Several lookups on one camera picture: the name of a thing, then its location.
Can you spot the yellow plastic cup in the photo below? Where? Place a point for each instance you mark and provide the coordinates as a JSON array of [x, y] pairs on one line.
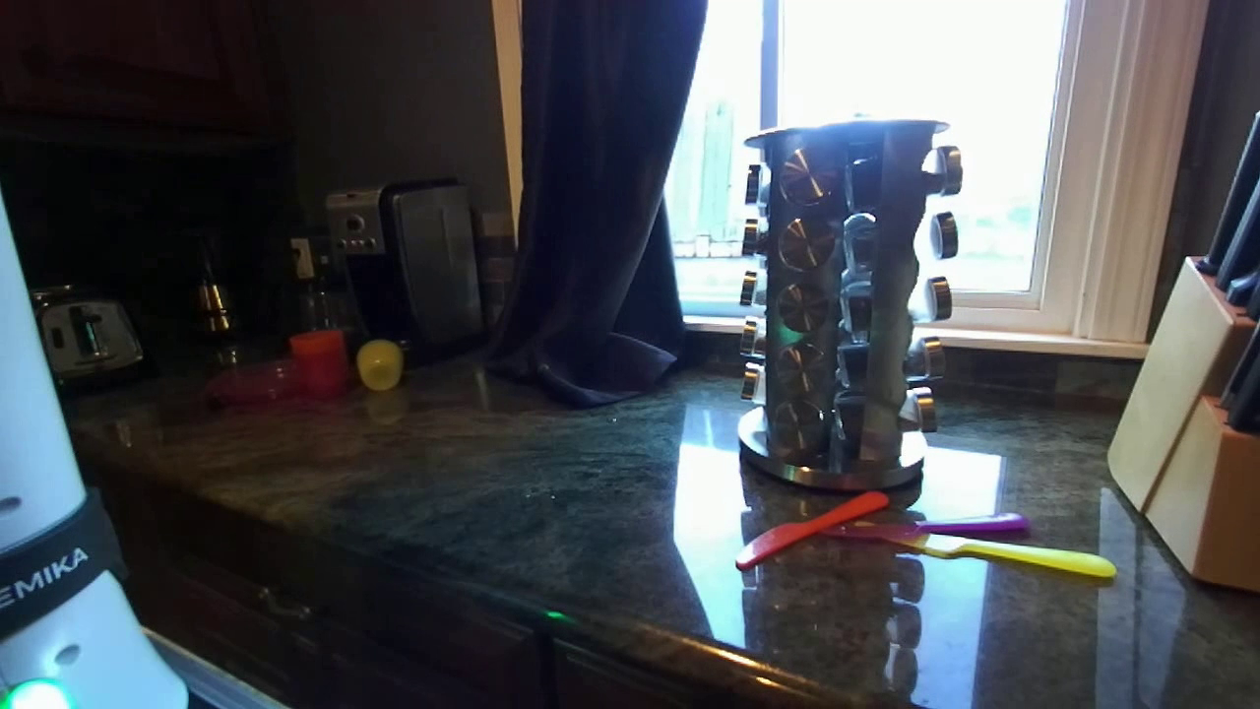
[[380, 362]]

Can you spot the dark glass bottle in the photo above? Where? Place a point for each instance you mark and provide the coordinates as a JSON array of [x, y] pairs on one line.
[[217, 310]]

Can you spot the dark navy curtain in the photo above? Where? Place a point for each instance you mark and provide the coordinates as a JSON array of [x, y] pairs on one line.
[[598, 199]]

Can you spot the red plastic plate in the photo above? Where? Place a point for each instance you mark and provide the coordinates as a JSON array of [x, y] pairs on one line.
[[251, 389]]

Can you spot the silver black coffee maker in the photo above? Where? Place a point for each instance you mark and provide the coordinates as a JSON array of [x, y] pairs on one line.
[[410, 260]]

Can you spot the dark wood cabinet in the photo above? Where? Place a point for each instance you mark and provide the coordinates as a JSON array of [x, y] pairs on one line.
[[369, 616]]

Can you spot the red plastic knife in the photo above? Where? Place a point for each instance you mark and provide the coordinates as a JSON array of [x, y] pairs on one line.
[[814, 528]]

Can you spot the red plastic cup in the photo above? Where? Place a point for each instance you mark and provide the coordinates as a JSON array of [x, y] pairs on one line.
[[321, 362]]

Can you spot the light wooden knife block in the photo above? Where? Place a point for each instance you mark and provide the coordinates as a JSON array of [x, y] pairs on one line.
[[1183, 420]]

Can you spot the bottle with white label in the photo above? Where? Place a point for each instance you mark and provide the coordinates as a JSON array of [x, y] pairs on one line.
[[310, 289]]

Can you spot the steel rotating spice rack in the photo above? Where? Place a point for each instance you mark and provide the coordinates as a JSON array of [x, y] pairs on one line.
[[841, 301]]

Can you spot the silver toaster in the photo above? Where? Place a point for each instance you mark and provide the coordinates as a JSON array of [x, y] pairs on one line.
[[89, 335]]

